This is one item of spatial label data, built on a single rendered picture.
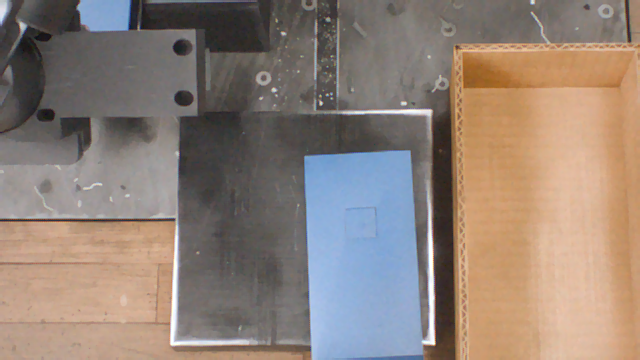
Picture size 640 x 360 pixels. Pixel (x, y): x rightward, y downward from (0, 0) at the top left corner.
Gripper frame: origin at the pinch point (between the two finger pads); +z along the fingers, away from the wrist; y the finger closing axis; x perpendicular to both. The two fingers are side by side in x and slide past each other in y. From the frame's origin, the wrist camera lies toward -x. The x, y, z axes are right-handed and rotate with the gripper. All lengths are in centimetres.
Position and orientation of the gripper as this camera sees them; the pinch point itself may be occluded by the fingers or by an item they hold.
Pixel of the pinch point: (58, 64)
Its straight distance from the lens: 79.0
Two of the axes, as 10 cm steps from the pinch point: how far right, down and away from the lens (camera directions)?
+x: -10.0, 0.0, 0.5
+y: -0.1, -9.9, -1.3
